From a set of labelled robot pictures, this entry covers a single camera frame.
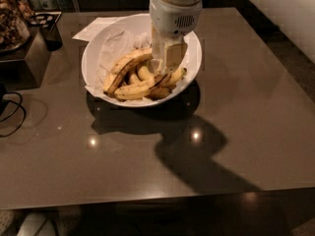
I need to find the glass jar with snacks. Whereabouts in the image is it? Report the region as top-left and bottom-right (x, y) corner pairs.
(0, 0), (31, 53)

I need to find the small banana centre left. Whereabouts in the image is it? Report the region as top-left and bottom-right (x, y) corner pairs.
(128, 70), (141, 85)

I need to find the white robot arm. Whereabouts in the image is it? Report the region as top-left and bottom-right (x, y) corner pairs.
(150, 0), (203, 74)

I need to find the white object under table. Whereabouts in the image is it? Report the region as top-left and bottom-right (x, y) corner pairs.
(17, 212), (57, 236)

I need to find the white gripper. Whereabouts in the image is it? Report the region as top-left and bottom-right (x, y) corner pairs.
(150, 0), (203, 74)

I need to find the long spotted banana left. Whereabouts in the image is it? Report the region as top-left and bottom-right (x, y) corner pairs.
(102, 47), (152, 95)

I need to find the dark box stand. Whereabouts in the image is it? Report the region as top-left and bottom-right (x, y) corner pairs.
(0, 28), (51, 90)

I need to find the long curved banana front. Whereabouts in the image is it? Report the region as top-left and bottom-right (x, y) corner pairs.
(114, 74), (166, 100)

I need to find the black cable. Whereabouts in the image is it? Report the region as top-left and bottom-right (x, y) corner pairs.
(0, 84), (28, 139)

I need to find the white bowl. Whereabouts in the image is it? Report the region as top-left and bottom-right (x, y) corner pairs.
(81, 13), (203, 108)

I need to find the white paper sheet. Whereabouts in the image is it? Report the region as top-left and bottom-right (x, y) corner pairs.
(73, 17), (122, 42)

